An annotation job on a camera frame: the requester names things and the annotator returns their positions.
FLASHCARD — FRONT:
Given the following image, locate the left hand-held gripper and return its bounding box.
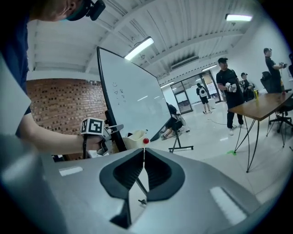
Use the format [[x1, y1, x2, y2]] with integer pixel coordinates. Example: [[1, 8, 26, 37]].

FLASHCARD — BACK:
[[80, 117, 125, 156]]

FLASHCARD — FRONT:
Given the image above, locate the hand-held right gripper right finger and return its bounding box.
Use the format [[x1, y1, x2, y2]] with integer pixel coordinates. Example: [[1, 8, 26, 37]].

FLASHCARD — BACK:
[[145, 148, 185, 202]]

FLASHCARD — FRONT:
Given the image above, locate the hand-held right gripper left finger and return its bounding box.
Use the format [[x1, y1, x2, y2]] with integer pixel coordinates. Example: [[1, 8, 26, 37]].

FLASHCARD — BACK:
[[99, 148, 146, 230]]

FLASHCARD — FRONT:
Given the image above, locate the black-framed whiteboard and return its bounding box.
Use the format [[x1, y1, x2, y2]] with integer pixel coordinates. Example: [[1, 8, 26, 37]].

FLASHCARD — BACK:
[[96, 46, 195, 153]]

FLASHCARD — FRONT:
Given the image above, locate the person's left forearm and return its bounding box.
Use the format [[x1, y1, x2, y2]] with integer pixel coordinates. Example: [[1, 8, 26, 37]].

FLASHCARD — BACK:
[[19, 114, 103, 156]]

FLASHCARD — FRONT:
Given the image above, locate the beige plastic box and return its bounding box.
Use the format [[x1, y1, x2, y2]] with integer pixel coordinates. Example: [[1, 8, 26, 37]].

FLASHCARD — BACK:
[[122, 129, 147, 151]]

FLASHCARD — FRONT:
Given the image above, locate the long ceiling light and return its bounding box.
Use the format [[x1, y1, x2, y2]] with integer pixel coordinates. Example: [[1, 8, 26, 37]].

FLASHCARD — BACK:
[[124, 36, 154, 61], [225, 13, 253, 22]]

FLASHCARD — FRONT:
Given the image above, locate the ceiling air vent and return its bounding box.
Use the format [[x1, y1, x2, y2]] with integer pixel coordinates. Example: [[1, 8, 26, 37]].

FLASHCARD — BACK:
[[170, 54, 200, 70]]

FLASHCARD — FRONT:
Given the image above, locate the black office chair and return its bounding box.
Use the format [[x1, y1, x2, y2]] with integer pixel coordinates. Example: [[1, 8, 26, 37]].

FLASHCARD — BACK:
[[266, 105, 293, 148], [260, 71, 282, 94]]

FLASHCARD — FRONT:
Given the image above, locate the person's dark shirt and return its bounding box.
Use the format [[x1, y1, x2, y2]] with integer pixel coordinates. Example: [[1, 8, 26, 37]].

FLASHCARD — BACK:
[[0, 13, 33, 138]]

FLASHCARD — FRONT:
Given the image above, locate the person's head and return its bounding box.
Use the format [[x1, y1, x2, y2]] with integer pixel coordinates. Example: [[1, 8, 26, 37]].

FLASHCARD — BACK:
[[29, 0, 85, 22]]

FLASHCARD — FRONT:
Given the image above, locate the black head camera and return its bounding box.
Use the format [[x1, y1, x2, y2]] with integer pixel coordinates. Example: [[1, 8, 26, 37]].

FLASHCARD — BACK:
[[86, 0, 107, 21]]

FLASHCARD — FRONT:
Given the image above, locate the wooden table with wire legs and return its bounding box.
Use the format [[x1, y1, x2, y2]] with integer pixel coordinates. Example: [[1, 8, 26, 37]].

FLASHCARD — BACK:
[[228, 91, 293, 174]]

